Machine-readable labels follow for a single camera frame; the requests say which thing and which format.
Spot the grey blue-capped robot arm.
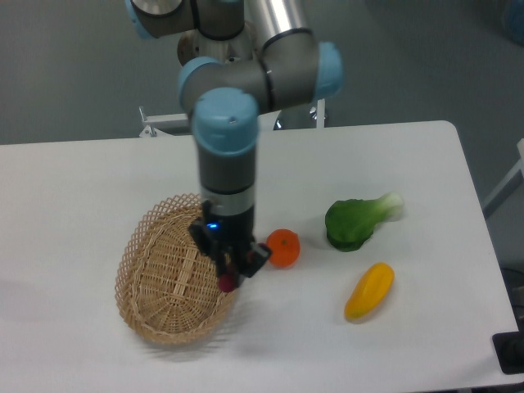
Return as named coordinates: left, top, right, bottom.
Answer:
left=126, top=1, right=344, bottom=292

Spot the green bok choy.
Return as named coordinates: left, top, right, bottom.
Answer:
left=324, top=192, right=404, bottom=252

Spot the black device table corner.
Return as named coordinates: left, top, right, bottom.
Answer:
left=492, top=332, right=523, bottom=375

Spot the orange tangerine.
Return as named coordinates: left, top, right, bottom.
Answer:
left=266, top=228, right=300, bottom=269

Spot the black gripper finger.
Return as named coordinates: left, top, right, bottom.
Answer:
left=213, top=251, right=234, bottom=278
left=232, top=255, right=256, bottom=287

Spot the yellow mango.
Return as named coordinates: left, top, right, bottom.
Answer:
left=344, top=262, right=395, bottom=323

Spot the woven wicker basket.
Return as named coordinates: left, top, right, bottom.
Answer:
left=115, top=193, right=236, bottom=345

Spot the white clamp bracket right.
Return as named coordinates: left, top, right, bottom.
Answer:
left=273, top=97, right=331, bottom=131

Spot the white clamp bracket left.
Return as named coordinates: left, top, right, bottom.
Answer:
left=138, top=106, right=191, bottom=138

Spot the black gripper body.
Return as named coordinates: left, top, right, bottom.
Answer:
left=188, top=201, right=272, bottom=276

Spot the purple sweet potato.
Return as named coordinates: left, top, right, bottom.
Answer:
left=217, top=266, right=237, bottom=293

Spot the white clamp bracket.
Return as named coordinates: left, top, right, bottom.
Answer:
left=273, top=97, right=331, bottom=131
left=138, top=106, right=191, bottom=138

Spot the white furniture leg right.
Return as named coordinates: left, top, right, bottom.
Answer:
left=481, top=139, right=523, bottom=219

